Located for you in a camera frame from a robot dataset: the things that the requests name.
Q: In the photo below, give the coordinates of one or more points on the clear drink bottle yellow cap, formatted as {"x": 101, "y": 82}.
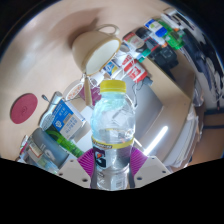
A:
{"x": 113, "y": 133}

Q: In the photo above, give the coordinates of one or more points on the blue and white carton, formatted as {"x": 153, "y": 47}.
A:
{"x": 65, "y": 120}

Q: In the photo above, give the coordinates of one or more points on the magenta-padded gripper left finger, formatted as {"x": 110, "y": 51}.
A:
{"x": 85, "y": 161}

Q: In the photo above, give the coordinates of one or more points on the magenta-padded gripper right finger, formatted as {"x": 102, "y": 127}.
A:
{"x": 138, "y": 160}

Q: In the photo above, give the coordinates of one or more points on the flat round red coaster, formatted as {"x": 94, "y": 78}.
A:
{"x": 23, "y": 108}

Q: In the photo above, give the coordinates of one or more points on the white LED light bar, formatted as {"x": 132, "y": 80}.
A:
{"x": 156, "y": 140}

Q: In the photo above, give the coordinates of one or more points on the clear glass bottle gold cap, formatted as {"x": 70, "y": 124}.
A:
{"x": 30, "y": 150}

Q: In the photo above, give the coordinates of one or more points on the cream ceramic mug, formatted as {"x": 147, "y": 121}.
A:
{"x": 96, "y": 55}

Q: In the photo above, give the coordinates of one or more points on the red and white can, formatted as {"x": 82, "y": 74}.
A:
{"x": 135, "y": 70}

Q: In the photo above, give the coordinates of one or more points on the black bag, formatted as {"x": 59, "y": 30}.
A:
{"x": 165, "y": 56}

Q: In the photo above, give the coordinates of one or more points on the white bottle blue label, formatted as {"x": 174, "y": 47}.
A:
{"x": 109, "y": 67}

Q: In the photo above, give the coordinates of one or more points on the brown bottle green cap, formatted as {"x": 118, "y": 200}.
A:
{"x": 148, "y": 53}

